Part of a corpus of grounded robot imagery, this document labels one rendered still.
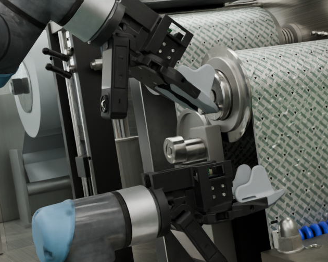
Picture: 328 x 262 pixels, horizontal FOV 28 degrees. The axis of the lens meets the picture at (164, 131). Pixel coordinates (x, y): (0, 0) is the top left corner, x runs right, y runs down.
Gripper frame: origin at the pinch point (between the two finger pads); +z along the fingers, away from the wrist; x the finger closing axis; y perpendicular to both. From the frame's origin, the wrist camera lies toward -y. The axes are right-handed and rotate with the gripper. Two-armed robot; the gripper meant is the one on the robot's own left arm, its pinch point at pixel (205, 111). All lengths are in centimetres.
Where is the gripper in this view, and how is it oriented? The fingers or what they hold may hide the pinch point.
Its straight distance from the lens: 96.7
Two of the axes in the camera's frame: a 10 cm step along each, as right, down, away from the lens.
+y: 4.6, -8.6, 2.3
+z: 7.8, 5.1, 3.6
